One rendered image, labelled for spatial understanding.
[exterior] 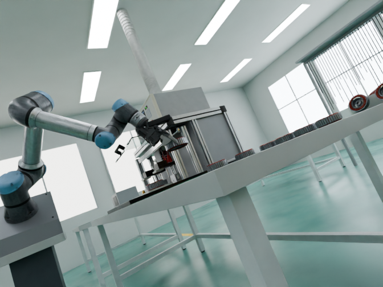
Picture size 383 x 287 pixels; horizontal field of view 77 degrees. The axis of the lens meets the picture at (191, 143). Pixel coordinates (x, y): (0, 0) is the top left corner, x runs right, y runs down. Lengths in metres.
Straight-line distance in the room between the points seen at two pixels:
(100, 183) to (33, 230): 4.76
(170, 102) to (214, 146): 0.39
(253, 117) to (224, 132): 7.70
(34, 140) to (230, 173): 1.15
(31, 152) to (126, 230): 4.90
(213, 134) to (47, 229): 1.01
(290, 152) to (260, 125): 8.65
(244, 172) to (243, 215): 0.09
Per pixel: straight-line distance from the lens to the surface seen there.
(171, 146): 1.11
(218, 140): 1.46
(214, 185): 0.45
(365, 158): 1.85
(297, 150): 0.61
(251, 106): 9.34
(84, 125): 1.14
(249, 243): 0.51
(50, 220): 1.50
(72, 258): 6.08
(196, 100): 1.62
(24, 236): 1.50
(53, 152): 6.31
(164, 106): 1.49
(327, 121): 1.24
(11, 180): 1.47
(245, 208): 0.51
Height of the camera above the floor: 0.74
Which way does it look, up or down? 8 degrees up
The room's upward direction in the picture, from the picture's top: 22 degrees counter-clockwise
